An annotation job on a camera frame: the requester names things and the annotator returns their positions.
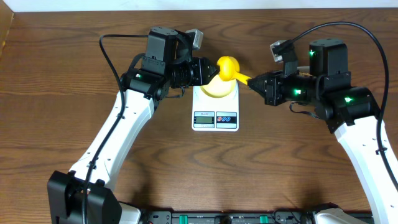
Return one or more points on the white digital kitchen scale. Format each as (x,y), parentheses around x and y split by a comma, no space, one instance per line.
(215,114)

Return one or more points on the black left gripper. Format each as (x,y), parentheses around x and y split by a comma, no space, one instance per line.
(195,66)

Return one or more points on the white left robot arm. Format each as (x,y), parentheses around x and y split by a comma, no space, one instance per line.
(85,194)

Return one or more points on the yellow plastic bowl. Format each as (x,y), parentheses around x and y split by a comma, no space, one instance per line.
(218,88)

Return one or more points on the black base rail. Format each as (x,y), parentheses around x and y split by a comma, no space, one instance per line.
(325,213)

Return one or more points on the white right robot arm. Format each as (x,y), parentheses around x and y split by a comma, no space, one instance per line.
(351,114)

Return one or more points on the yellow plastic measuring scoop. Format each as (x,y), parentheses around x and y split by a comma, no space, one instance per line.
(230,70)

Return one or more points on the brown cardboard sheet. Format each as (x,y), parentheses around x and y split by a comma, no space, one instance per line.
(6,18)

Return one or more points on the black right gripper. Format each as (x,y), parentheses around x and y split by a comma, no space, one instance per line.
(272,94)

